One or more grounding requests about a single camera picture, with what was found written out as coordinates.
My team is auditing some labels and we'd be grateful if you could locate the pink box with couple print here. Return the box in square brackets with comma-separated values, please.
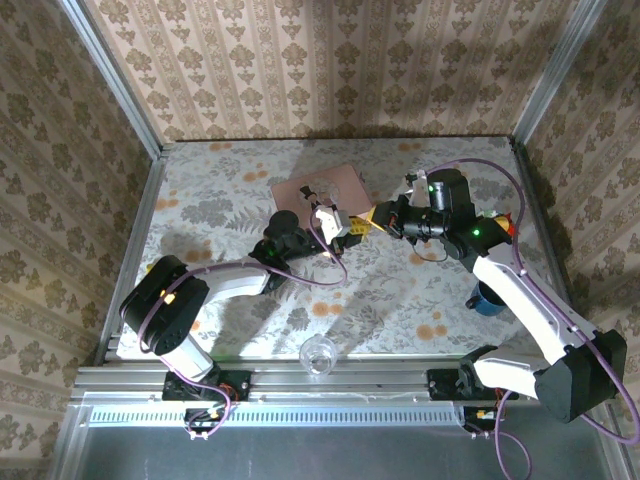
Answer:
[271, 165, 377, 232]

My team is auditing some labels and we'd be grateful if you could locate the aluminium front frame rail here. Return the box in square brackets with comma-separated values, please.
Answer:
[69, 363, 551, 404]

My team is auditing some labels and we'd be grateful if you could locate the black left connector block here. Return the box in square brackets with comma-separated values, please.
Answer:
[183, 407, 227, 435]

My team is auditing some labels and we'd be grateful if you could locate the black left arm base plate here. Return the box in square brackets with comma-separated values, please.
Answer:
[162, 369, 251, 402]

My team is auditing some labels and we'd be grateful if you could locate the clear glass cup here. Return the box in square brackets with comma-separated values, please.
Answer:
[298, 335, 337, 377]

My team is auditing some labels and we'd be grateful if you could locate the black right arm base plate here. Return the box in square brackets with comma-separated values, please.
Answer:
[427, 367, 501, 401]

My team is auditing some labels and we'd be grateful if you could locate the grey metal panel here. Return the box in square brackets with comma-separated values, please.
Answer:
[49, 394, 626, 480]

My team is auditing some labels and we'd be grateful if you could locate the aluminium left frame post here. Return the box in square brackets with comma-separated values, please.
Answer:
[58, 0, 164, 157]

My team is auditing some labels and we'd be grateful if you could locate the black connector block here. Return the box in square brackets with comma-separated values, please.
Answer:
[183, 407, 227, 435]
[462, 405, 504, 435]

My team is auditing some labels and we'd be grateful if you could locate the aluminium right side rail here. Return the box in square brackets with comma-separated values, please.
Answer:
[507, 134, 584, 331]

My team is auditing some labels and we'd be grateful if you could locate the black right connector block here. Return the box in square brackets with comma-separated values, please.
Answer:
[462, 405, 504, 435]

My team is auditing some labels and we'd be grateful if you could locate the red yellow snack packet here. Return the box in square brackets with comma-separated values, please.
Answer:
[477, 209, 516, 236]

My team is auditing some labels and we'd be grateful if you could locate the aluminium left side rail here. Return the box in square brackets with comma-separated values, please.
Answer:
[93, 144, 170, 366]

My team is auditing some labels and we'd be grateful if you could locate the aluminium right frame post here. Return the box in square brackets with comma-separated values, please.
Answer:
[512, 0, 610, 145]

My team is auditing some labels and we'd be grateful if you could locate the slotted grey cable duct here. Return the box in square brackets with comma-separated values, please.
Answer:
[88, 405, 465, 429]

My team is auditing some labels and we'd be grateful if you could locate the aluminium frame post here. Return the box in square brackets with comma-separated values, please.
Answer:
[512, 0, 610, 145]
[58, 0, 164, 157]

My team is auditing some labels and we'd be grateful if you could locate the blue mug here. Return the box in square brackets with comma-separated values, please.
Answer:
[464, 279, 507, 317]

